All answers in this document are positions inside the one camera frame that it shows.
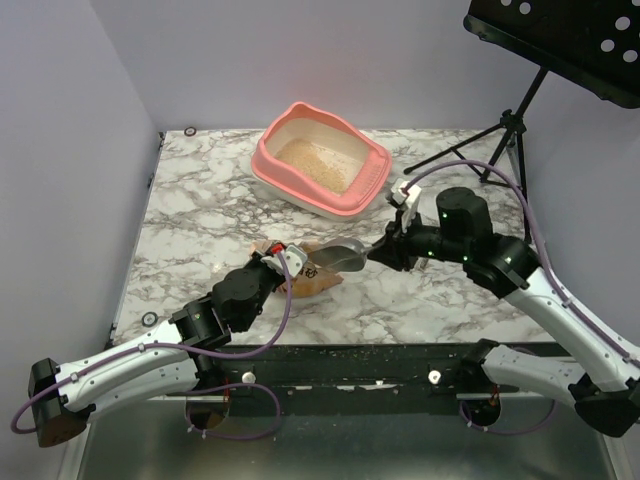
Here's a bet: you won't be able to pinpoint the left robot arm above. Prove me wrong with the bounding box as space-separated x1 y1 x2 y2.
28 246 302 448

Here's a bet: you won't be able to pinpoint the black music stand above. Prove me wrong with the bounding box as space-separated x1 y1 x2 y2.
403 0 640 246

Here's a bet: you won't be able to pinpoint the pink and white litter box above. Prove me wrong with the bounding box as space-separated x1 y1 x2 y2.
251 102 392 220

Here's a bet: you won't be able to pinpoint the peach cat litter bag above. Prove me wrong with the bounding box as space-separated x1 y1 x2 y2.
249 240 344 298

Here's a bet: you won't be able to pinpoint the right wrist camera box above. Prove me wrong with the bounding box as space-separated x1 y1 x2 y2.
386 178 422 231

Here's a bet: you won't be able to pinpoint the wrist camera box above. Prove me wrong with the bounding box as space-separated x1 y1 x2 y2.
261 242 308 277
386 178 422 231

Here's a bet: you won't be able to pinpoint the beige cat litter pile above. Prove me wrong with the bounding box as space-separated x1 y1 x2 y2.
275 139 347 195

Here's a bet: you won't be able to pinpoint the metal litter scoop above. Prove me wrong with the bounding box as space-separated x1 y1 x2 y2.
308 237 372 273

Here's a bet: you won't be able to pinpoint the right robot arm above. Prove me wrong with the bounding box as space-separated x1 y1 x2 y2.
367 181 639 438

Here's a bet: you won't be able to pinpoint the aluminium frame rail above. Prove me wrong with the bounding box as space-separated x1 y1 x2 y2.
82 354 609 406

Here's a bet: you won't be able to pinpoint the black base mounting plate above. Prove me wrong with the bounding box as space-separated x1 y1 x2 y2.
102 342 586 416

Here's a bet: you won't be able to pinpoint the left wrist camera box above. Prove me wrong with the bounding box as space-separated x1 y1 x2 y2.
261 242 308 277

